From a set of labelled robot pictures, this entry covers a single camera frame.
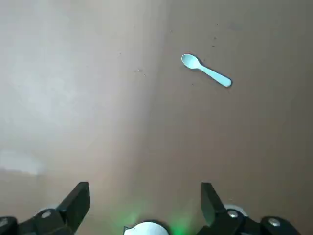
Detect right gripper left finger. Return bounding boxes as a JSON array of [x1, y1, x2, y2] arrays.
[[0, 181, 90, 235]]

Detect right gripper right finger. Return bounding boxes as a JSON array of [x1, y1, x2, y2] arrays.
[[195, 182, 303, 235]]

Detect small pale plastic spoon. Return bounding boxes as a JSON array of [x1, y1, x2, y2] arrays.
[[181, 53, 232, 88]]

